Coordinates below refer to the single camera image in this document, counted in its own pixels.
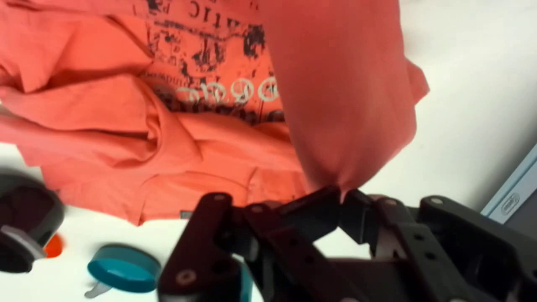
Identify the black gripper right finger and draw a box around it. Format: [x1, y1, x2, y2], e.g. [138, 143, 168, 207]
[343, 190, 537, 302]

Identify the light blue toaster oven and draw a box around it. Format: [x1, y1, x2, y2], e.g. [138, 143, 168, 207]
[481, 141, 537, 227]

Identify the small orange object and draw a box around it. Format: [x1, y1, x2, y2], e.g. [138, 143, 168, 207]
[41, 234, 68, 261]

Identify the coral red printed sweatshirt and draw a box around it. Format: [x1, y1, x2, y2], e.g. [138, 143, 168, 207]
[0, 0, 432, 227]

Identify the teal toy pot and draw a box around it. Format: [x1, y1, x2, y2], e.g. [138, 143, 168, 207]
[237, 259, 257, 302]

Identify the black pot with grey handle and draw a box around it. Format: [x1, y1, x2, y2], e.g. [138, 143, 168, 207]
[0, 170, 66, 274]

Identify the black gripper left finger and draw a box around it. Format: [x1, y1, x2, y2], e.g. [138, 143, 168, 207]
[158, 187, 360, 302]

